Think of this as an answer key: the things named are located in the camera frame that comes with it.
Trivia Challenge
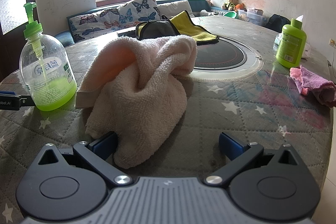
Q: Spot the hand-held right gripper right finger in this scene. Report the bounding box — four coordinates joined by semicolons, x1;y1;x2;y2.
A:
205;132;299;186

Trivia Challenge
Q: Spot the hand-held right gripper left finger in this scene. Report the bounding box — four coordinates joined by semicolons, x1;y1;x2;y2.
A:
38;132;133;187

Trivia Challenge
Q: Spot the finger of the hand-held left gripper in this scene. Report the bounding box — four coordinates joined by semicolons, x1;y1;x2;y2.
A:
20;97;36;109

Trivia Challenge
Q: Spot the clear pump bottle green liquid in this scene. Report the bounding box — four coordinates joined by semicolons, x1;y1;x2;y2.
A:
20;2;78;111

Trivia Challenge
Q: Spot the pale pink towel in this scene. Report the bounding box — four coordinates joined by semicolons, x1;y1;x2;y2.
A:
76;35;198;169

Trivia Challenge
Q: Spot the blue sofa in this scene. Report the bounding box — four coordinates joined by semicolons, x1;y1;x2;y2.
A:
55;0;223;43

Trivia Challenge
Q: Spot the round black induction hob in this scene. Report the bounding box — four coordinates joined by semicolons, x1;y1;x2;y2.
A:
184;36;264;81

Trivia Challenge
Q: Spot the purple pink cloth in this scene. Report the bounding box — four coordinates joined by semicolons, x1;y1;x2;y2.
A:
289;65;336;108

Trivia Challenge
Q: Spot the butterfly print cushion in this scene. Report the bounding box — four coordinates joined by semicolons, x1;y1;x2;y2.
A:
67;0;160;43

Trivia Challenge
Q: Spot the green squeeze bottle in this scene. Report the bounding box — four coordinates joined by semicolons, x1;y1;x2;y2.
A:
276;18;307;69

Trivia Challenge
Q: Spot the yellow grey microfibre cloth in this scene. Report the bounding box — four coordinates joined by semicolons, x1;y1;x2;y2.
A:
135;11;219;45

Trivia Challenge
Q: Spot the clear plastic storage box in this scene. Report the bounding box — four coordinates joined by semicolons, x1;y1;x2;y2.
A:
238;7;268;26

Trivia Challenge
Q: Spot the black backpack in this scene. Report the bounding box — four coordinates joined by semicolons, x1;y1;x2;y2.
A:
265;14;290;33

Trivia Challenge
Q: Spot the brown teddy bear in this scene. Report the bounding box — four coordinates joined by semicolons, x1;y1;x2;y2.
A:
222;0;240;11

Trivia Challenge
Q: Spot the white pillow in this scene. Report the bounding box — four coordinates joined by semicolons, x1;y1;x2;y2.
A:
157;0;195;21

